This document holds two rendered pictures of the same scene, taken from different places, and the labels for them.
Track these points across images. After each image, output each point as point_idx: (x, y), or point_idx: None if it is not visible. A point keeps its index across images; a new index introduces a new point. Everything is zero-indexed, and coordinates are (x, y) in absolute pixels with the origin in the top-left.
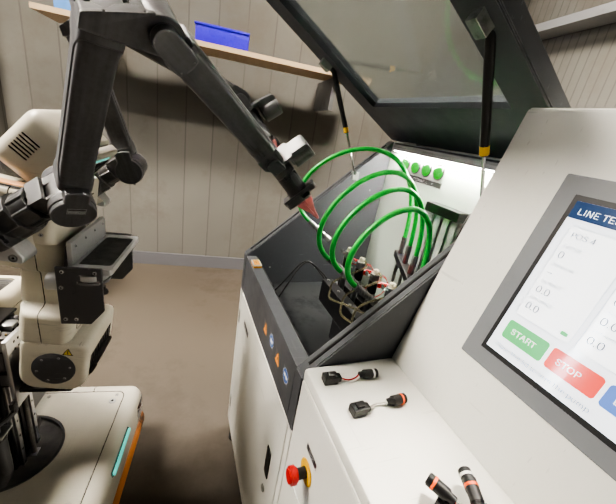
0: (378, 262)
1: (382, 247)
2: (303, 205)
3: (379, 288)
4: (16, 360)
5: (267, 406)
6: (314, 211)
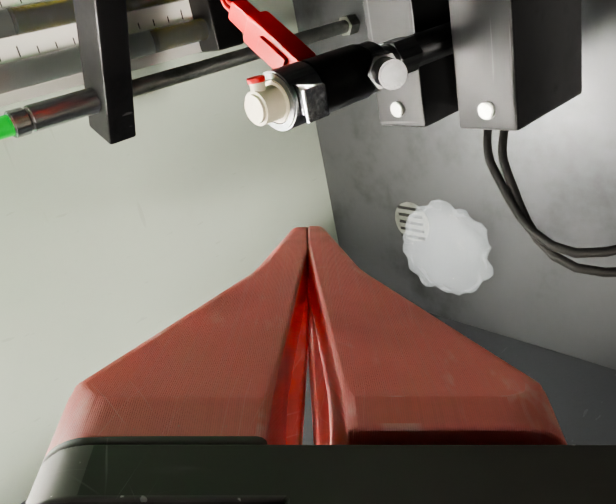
0: (241, 264)
1: (187, 293)
2: (402, 366)
3: (297, 186)
4: None
5: None
6: (281, 262)
